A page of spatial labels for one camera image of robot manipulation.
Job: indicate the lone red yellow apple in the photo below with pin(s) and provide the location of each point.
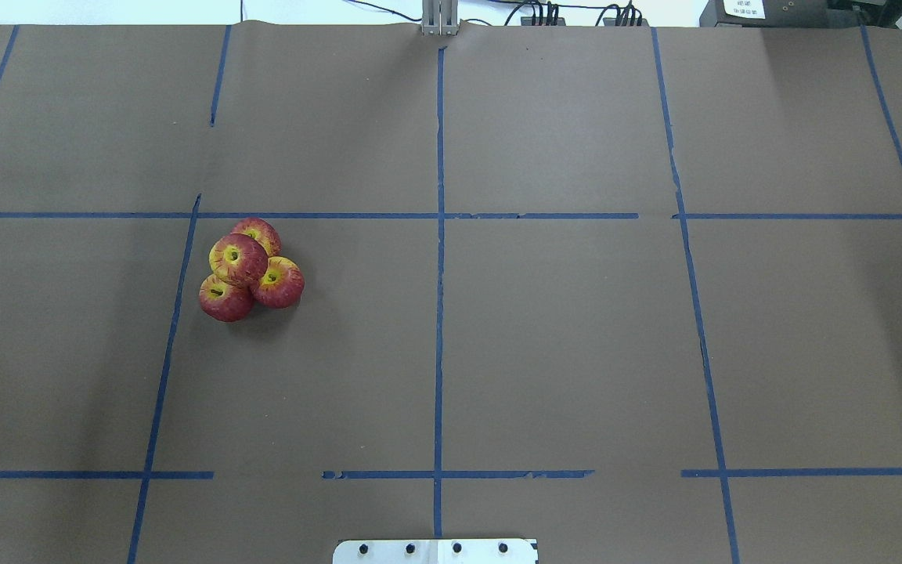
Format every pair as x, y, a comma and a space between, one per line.
238, 260

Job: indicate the red yellow apple front-right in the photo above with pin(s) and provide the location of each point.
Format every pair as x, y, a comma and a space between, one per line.
281, 285

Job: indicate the red yellow apple back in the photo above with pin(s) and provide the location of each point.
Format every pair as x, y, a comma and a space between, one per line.
260, 231

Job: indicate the red yellow apple front-left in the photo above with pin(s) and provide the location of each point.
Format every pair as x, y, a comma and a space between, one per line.
224, 302

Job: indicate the aluminium frame post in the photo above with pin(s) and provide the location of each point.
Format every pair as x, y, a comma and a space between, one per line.
440, 18

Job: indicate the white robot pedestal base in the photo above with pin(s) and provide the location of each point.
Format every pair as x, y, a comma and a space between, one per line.
463, 550

